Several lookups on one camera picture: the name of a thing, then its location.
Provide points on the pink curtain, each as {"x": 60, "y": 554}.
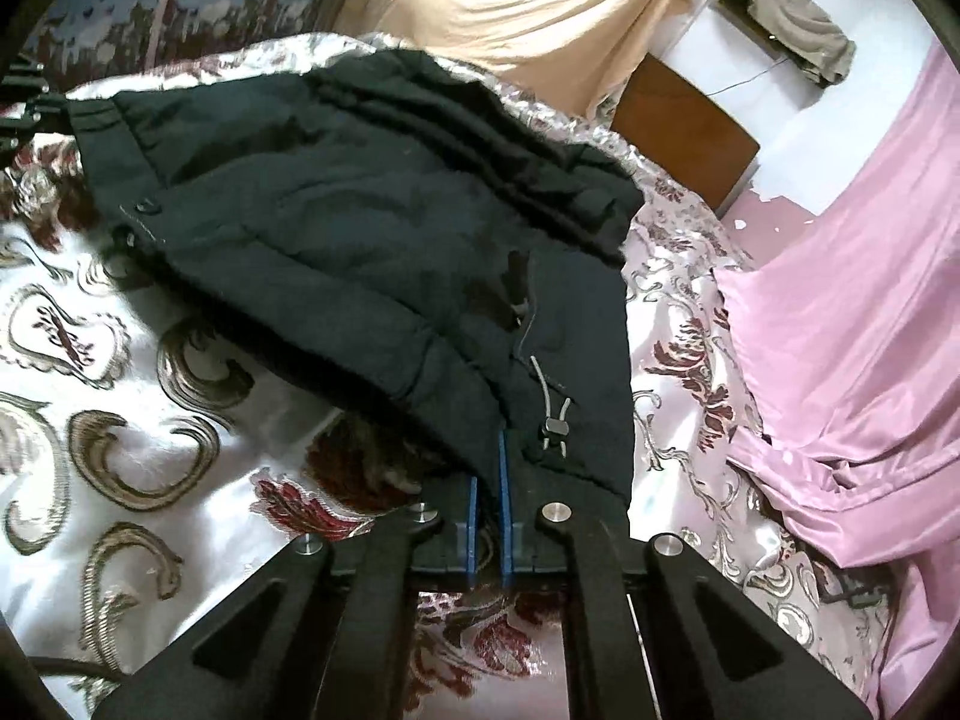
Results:
{"x": 862, "y": 315}

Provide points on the blue fabric wardrobe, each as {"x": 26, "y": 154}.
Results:
{"x": 225, "y": 22}

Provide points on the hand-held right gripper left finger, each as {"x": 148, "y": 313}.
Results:
{"x": 471, "y": 532}

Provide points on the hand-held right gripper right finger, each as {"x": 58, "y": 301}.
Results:
{"x": 505, "y": 510}

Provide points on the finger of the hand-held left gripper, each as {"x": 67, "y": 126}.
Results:
{"x": 19, "y": 82}

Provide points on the olive green cloth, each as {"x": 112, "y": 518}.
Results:
{"x": 795, "y": 22}

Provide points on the yellow hanging sheet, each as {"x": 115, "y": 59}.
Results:
{"x": 525, "y": 22}

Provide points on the black jacket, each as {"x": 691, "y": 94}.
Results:
{"x": 337, "y": 240}

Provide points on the floral satin bedspread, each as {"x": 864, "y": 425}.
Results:
{"x": 150, "y": 360}

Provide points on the wooden headboard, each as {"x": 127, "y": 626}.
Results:
{"x": 682, "y": 127}

